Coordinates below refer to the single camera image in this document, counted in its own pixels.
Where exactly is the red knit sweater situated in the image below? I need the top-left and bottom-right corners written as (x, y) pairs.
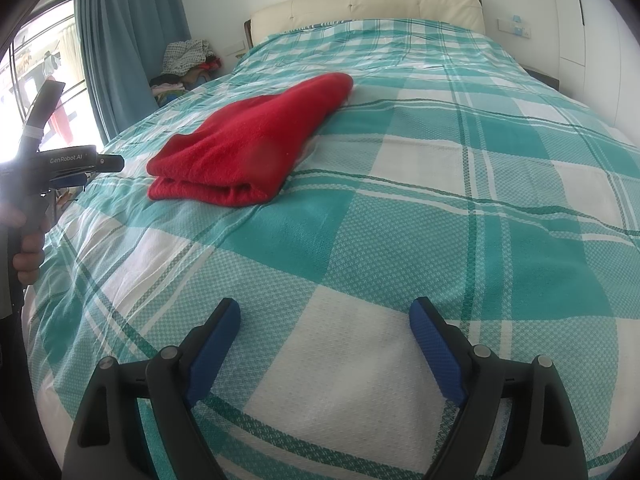
top-left (146, 73), bottom-right (354, 207)

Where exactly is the pile of clothes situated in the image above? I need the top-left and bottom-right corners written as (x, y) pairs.
top-left (149, 39), bottom-right (221, 107)

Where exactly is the person's left hand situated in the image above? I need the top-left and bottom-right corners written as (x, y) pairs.
top-left (1, 203), bottom-right (50, 286)

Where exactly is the blue curtain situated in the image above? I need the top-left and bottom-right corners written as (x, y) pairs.
top-left (74, 0), bottom-right (190, 143)

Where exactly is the teal plaid bed cover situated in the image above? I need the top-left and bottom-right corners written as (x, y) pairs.
top-left (23, 20), bottom-right (639, 479)

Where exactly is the dark bedside table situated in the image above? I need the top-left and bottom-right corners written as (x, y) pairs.
top-left (523, 66), bottom-right (560, 91)

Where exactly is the white wardrobe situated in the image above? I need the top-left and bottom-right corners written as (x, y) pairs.
top-left (555, 0), bottom-right (640, 144)

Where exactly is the cream padded headboard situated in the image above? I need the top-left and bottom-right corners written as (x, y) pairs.
top-left (244, 0), bottom-right (486, 47)

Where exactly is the white wall socket panel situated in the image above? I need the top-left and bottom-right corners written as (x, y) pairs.
top-left (497, 15), bottom-right (532, 39)

